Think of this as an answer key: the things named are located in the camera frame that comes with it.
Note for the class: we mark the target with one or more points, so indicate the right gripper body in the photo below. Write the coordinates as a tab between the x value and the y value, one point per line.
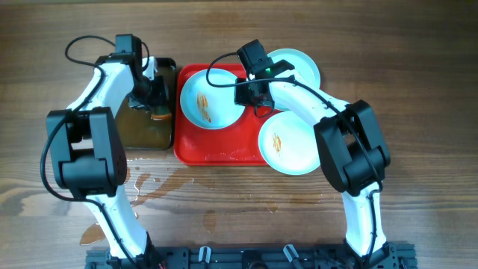
246	96

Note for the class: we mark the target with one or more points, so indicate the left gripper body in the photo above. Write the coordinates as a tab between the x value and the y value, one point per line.
146	93

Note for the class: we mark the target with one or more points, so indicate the green orange sponge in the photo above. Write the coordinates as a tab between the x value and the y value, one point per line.
161	113

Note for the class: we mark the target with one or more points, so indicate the light blue plate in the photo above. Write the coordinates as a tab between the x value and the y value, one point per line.
303	64
209	107
287	144

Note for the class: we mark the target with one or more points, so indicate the light blue plate bottom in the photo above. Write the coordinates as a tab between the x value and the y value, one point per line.
287	144

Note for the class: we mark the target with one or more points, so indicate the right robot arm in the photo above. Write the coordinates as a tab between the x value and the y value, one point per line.
352	150

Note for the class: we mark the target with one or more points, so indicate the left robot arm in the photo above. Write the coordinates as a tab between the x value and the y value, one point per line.
83	159

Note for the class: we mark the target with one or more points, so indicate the black water tray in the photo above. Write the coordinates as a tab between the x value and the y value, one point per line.
136	128

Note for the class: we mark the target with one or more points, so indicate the light blue plate top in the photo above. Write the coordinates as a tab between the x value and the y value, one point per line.
303	64

